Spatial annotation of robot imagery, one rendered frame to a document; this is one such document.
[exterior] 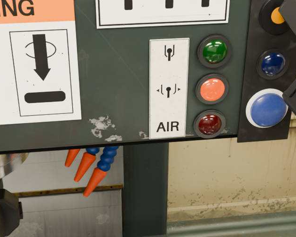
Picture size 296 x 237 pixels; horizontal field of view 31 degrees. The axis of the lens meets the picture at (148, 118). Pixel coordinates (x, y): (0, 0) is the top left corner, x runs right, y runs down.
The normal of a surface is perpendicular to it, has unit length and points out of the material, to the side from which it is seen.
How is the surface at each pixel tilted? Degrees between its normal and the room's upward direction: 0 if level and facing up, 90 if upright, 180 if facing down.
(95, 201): 90
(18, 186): 89
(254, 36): 90
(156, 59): 90
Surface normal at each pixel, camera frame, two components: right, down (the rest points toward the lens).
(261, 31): 0.14, 0.48
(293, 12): -0.79, 0.29
